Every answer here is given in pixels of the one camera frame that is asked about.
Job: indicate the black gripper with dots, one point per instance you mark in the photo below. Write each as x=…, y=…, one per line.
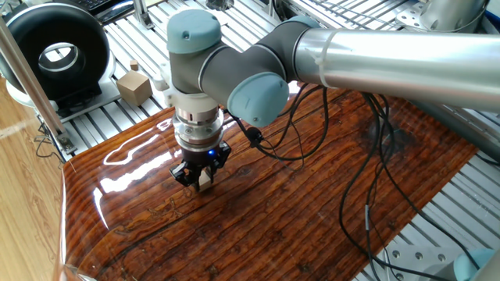
x=199, y=156

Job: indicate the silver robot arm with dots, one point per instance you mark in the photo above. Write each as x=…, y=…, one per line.
x=390, y=62

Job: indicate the glossy wood grain mat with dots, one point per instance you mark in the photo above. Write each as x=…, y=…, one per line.
x=254, y=226

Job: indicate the large wooden cube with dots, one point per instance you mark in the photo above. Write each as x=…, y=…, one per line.
x=134, y=89

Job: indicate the tiny wooden cube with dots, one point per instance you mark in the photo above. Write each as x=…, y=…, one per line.
x=134, y=65

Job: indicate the dark round metal object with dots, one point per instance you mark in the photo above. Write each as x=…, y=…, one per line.
x=219, y=4

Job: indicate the black keyboard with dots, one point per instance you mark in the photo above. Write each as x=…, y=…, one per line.
x=93, y=4

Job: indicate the white fan base plate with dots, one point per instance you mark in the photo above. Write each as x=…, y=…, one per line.
x=105, y=93

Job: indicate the short aluminium bracket post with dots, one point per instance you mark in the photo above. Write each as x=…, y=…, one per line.
x=142, y=15

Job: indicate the aluminium frame post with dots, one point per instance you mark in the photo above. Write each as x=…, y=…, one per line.
x=35, y=89

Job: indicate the black round duct fan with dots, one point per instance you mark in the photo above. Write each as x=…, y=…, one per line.
x=23, y=43

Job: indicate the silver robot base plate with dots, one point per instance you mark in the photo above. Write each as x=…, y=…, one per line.
x=418, y=259

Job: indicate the silver perforated mount plate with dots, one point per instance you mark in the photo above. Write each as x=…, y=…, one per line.
x=410, y=15

